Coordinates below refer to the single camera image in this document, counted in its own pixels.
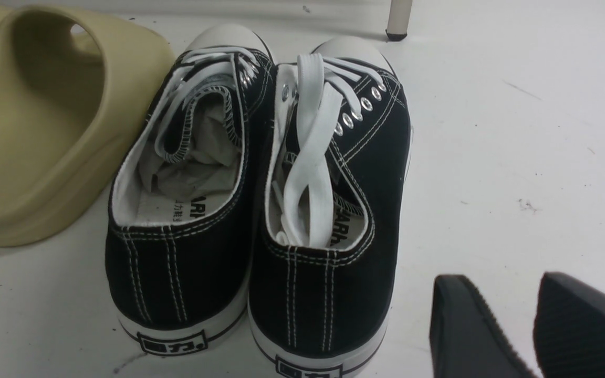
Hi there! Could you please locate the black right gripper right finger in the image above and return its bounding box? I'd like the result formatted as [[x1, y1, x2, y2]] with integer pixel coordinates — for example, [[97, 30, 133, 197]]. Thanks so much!
[[533, 272, 605, 377]]

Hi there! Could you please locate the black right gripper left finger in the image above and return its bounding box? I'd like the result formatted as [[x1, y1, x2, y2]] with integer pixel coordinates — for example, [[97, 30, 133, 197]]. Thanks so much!
[[429, 275, 536, 377]]

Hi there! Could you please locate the beige foam slide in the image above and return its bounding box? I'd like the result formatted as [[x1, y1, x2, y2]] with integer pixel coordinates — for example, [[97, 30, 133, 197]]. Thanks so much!
[[0, 5, 175, 247]]

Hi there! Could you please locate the right black canvas sneaker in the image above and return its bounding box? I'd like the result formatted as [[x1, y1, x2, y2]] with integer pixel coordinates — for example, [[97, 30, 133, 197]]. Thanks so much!
[[248, 36, 411, 377]]

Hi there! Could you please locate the black canvas sneaker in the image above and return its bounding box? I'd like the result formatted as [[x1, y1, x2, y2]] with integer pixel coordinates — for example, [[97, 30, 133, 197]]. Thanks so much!
[[105, 24, 276, 358], [248, 36, 411, 377]]

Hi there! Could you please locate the left black canvas sneaker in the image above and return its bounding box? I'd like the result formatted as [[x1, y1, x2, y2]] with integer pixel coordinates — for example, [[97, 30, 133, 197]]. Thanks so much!
[[105, 24, 276, 358]]

